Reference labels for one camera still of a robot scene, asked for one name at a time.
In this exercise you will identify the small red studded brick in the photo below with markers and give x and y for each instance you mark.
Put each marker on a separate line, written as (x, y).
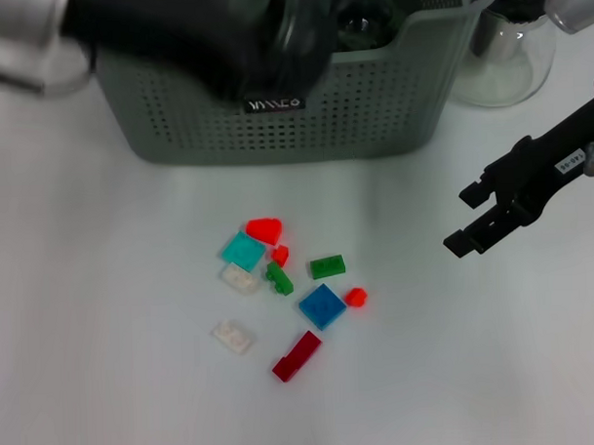
(280, 256)

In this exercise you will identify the glass jar with coloured pieces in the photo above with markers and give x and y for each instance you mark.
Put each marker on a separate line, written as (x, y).
(363, 22)

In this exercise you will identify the white two-stud brick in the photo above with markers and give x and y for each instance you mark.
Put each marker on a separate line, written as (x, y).
(232, 337)
(240, 279)

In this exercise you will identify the dark red long brick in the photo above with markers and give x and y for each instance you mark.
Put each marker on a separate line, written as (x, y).
(297, 356)

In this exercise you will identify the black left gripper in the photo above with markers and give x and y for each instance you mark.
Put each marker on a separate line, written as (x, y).
(173, 26)

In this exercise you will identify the grey perforated storage bin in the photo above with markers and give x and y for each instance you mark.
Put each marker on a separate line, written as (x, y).
(371, 107)

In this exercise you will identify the glass carafe black lid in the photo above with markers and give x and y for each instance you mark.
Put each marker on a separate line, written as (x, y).
(506, 73)

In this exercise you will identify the red-orange sloped brick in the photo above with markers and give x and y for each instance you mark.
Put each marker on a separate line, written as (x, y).
(265, 231)

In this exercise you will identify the teal square brick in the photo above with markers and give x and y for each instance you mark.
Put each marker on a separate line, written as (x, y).
(242, 251)

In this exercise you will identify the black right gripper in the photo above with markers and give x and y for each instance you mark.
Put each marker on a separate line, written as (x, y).
(544, 165)

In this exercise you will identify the blue square brick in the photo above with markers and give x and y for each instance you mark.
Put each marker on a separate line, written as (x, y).
(322, 307)

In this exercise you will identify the small red hollow brick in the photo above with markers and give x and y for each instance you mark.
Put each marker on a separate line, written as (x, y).
(355, 297)

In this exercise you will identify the green two-stud plate brick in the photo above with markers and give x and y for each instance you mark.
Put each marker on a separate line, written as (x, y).
(328, 266)

